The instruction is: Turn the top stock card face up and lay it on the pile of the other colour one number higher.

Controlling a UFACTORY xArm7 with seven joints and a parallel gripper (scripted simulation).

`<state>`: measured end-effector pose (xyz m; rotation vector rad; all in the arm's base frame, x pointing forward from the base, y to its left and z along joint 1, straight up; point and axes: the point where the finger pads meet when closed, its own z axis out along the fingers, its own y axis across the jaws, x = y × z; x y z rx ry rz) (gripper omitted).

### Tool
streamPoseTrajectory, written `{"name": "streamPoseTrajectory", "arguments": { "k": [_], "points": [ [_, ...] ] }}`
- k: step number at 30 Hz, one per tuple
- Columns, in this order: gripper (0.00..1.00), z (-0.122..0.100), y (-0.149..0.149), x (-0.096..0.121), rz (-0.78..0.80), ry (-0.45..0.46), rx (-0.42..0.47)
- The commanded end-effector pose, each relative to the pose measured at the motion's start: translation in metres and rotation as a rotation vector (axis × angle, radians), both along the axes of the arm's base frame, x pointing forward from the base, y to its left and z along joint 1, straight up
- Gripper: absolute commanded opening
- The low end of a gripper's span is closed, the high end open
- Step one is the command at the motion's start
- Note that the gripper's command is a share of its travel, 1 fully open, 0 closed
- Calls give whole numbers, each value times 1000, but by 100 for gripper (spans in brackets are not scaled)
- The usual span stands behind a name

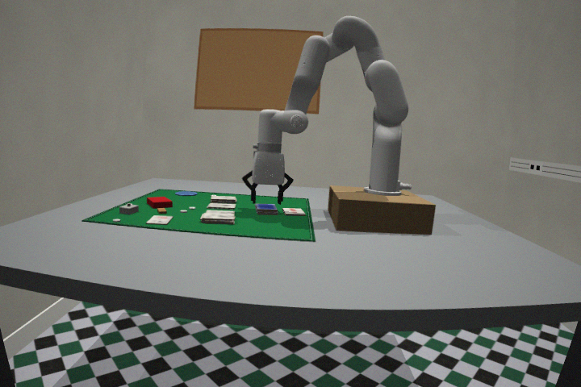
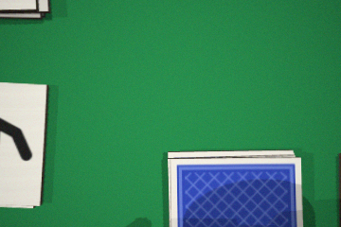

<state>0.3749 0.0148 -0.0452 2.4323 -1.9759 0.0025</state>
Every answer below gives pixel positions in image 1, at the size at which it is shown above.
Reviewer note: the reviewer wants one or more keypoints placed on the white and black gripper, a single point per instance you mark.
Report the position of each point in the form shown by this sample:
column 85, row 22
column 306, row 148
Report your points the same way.
column 268, row 169

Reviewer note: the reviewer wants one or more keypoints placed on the red rectangular block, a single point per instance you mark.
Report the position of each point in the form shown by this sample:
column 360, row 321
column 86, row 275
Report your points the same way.
column 159, row 202

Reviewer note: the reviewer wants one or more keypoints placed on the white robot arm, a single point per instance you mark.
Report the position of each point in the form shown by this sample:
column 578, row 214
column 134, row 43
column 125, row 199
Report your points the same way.
column 391, row 106

